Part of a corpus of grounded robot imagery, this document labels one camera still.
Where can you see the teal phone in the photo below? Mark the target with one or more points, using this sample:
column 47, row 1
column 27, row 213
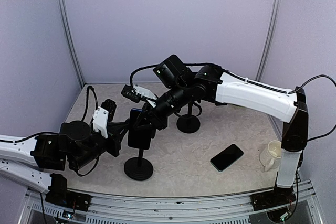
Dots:
column 227, row 157

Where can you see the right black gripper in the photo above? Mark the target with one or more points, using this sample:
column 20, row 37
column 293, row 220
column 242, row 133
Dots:
column 158, row 119

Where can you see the right aluminium frame post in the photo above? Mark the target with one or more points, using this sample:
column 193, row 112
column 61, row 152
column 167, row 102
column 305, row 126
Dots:
column 269, row 36

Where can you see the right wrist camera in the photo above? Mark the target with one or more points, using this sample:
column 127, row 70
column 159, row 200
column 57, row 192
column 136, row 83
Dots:
column 138, row 94

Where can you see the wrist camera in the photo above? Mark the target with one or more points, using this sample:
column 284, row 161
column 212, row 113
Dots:
column 102, row 115
column 138, row 94

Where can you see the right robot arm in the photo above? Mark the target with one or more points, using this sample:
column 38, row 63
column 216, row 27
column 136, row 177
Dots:
column 216, row 85

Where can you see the aluminium frame post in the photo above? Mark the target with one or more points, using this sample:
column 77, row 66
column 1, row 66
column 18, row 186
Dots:
column 269, row 36
column 70, row 42

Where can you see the blue phone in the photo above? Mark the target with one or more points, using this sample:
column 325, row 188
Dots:
column 138, row 139

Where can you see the left aluminium frame post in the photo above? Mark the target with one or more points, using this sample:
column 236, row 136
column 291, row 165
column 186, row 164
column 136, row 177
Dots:
column 70, row 42

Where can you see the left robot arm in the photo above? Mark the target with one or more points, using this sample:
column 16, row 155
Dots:
column 36, row 161

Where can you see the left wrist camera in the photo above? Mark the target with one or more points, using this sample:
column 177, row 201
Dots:
column 102, row 115

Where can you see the cream ceramic mug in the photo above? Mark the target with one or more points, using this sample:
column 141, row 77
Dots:
column 270, row 157

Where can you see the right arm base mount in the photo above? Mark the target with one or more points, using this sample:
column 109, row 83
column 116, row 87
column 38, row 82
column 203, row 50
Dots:
column 273, row 198

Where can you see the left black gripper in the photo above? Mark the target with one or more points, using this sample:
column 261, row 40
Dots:
column 114, row 129

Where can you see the black round-base stand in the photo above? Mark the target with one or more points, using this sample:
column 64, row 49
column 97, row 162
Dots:
column 138, row 168
column 189, row 123

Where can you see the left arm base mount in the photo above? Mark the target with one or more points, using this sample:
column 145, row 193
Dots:
column 58, row 194

